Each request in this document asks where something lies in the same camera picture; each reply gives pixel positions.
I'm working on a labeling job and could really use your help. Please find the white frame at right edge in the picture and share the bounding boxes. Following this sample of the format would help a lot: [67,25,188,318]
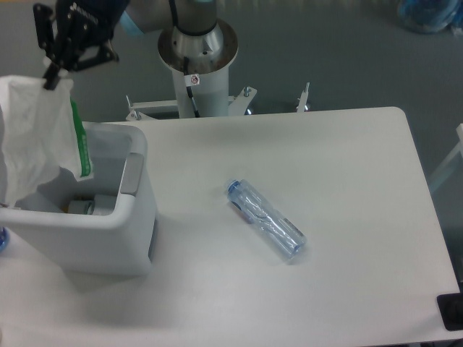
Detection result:
[428,124,462,194]

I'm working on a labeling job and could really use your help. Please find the black device at table edge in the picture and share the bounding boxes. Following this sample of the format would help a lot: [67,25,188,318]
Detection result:
[437,293,462,331]

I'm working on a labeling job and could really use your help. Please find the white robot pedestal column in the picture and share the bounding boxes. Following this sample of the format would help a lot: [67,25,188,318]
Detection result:
[158,19,238,100]

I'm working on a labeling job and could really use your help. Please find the white plastic bag green strip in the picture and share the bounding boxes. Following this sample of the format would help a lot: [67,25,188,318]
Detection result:
[1,75,94,207]

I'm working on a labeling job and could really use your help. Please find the clear plastic water bottle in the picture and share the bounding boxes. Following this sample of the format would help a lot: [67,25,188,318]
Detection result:
[225,179,309,263]

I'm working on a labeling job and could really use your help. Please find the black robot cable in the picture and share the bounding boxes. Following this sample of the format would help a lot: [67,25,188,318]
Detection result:
[182,56,202,119]

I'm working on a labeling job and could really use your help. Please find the blue bottle at left edge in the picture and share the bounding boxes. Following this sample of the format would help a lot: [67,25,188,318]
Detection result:
[0,226,10,252]

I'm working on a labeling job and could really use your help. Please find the white pedestal base frame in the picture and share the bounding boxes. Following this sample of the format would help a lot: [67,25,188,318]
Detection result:
[124,82,312,121]

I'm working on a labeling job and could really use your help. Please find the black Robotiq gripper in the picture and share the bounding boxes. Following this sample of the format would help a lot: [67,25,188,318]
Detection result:
[33,0,129,90]

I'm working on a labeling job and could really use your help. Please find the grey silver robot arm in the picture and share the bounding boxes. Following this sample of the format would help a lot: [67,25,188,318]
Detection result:
[33,1,217,90]

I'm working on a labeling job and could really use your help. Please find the trash inside the can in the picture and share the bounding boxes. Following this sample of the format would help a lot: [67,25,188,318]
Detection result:
[61,194,116,216]

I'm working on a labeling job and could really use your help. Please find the blue plastic wrapped bundle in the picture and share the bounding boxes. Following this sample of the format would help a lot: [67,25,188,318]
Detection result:
[397,1,462,35]

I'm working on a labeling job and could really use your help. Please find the white trash can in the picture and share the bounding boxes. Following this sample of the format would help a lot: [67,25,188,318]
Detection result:
[1,123,157,275]

